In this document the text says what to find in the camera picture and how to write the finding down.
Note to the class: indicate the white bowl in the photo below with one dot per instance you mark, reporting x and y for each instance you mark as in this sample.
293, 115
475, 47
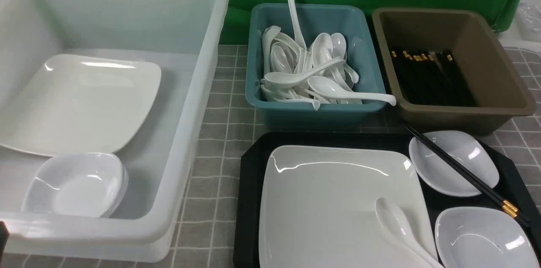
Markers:
81, 184
472, 237
466, 150

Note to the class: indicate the upright white spoon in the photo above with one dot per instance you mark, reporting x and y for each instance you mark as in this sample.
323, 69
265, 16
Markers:
298, 34

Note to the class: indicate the white square rice plate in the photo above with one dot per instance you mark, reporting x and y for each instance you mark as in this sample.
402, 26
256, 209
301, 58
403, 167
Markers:
317, 209

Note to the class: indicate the black chopstick gold band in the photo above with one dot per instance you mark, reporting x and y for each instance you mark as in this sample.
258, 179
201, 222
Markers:
455, 164

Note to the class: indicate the clear plastic bag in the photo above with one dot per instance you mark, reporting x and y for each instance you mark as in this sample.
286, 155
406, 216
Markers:
529, 21

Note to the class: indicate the brown plastic bin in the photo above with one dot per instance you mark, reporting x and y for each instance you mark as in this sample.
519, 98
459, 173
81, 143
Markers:
489, 73

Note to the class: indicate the large translucent white bin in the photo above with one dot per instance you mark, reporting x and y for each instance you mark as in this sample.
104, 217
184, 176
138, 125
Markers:
181, 37

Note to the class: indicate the white bowl in bin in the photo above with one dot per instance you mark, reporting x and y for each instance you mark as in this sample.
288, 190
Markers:
81, 184

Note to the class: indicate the black serving tray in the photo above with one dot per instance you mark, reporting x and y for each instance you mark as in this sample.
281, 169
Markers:
252, 172

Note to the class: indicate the white square plate in bin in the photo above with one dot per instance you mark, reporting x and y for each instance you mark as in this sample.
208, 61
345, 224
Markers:
76, 104

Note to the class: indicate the white soup spoon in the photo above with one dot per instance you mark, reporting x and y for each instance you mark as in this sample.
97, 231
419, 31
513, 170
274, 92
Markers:
394, 223

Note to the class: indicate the black chopsticks pile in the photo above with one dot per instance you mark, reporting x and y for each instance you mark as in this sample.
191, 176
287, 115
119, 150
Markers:
431, 78

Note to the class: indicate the white spoon lying across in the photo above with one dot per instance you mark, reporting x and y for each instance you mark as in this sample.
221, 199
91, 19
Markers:
287, 80

